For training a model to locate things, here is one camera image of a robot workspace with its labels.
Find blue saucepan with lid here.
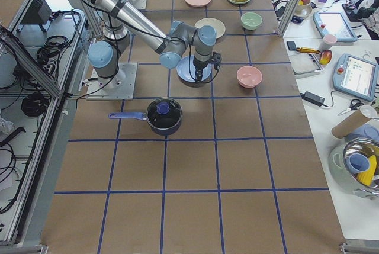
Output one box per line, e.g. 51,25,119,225
108,97,182,136

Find pink bowl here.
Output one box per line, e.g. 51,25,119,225
236,66,263,88

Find steel mixing bowl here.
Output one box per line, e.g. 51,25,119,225
328,138,378,200

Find cardboard tube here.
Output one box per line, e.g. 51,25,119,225
331,105,377,139

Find cream white plate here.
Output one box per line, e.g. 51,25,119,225
194,17,226,40

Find teach pendant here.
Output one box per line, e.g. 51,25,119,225
332,54,378,101
313,12,358,42

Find near teach pendant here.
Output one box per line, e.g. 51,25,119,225
332,54,378,101

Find white bowl with fruit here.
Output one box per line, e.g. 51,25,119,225
294,0,311,14

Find green bowl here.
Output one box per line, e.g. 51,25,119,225
240,12,263,30

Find black power adapter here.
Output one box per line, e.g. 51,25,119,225
300,91,325,107

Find far teach pendant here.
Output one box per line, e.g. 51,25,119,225
313,12,358,42

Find scissors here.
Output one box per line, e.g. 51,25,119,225
338,99,364,115

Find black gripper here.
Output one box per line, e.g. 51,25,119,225
193,52,222,82

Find blue plate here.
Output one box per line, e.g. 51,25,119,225
176,56,212,87

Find yellow corn toy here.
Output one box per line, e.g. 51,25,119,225
356,155,377,186

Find red yellow mango toy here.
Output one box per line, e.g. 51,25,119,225
319,50,332,65

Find orange handled tool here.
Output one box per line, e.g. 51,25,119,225
296,47,320,54

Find blue cup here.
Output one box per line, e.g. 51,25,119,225
346,153,370,175

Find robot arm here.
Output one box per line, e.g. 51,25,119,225
81,0,222,84

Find black phone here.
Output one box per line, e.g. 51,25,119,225
286,41,297,51

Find kitchen scale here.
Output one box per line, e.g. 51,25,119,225
289,53,323,78

